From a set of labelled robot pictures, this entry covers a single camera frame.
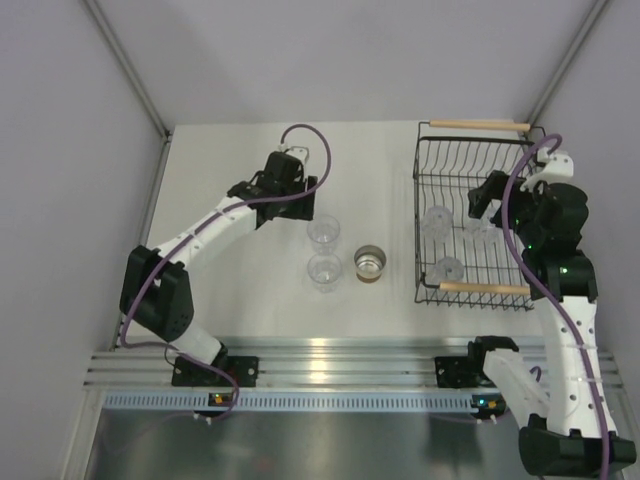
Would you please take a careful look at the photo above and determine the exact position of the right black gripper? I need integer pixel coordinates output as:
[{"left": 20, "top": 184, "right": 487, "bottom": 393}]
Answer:
[{"left": 468, "top": 170, "right": 545, "bottom": 249}]

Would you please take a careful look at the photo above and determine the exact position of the black wire dish rack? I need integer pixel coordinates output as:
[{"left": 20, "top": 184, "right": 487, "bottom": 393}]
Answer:
[{"left": 412, "top": 118, "right": 584, "bottom": 311}]

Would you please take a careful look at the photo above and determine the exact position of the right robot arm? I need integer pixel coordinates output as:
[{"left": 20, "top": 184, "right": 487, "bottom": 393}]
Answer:
[{"left": 467, "top": 171, "right": 637, "bottom": 479}]

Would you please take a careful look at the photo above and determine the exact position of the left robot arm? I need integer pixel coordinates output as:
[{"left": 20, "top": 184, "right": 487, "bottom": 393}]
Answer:
[{"left": 119, "top": 151, "right": 327, "bottom": 386}]

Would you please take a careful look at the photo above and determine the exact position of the clear plastic cup bottom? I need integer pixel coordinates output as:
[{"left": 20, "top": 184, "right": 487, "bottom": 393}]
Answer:
[{"left": 307, "top": 254, "right": 343, "bottom": 293}]

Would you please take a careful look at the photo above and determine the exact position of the steel cup cork base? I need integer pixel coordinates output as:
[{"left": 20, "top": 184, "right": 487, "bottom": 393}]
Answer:
[{"left": 353, "top": 244, "right": 387, "bottom": 284}]

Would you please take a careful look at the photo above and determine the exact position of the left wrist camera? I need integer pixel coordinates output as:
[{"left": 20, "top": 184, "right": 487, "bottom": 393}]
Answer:
[{"left": 277, "top": 143, "right": 310, "bottom": 163}]

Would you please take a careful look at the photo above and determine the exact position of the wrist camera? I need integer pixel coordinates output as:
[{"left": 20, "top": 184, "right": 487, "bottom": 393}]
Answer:
[
  {"left": 519, "top": 147, "right": 574, "bottom": 193},
  {"left": 277, "top": 143, "right": 310, "bottom": 163}
]

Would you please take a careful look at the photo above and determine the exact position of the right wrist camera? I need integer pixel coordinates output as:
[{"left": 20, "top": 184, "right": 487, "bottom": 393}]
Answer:
[{"left": 519, "top": 147, "right": 574, "bottom": 193}]

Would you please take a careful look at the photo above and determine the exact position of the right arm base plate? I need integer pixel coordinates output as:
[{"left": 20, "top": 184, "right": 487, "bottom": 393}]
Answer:
[{"left": 434, "top": 356, "right": 495, "bottom": 389}]

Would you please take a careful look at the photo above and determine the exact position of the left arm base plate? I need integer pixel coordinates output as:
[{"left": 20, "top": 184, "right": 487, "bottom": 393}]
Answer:
[{"left": 171, "top": 355, "right": 259, "bottom": 388}]

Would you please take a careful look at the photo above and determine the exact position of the slotted grey cable duct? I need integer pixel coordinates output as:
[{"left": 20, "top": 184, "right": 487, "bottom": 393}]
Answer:
[{"left": 103, "top": 391, "right": 498, "bottom": 413}]

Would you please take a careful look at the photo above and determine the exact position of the aluminium mounting rail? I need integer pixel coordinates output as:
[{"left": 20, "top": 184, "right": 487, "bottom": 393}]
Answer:
[{"left": 82, "top": 337, "right": 624, "bottom": 391}]

